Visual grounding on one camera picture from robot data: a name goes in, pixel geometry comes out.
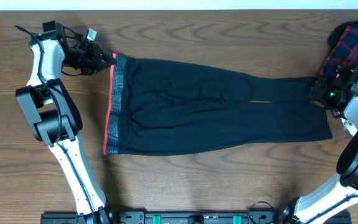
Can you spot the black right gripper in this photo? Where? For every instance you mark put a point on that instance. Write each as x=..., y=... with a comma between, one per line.
x=318, y=89

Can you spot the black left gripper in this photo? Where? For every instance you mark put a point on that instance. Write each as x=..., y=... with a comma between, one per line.
x=94, y=55

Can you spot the black leggings red waistband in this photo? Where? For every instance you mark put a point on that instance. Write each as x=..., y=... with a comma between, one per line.
x=166, y=108

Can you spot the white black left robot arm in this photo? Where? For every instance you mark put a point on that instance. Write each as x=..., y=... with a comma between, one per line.
x=55, y=120

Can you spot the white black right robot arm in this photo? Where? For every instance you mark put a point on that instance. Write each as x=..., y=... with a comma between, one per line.
x=338, y=193

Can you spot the red navy plaid garment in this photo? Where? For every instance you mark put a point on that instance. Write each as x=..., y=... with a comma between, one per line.
x=341, y=65

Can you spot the black mounting rail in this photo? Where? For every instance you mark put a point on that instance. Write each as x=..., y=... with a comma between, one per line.
x=139, y=217

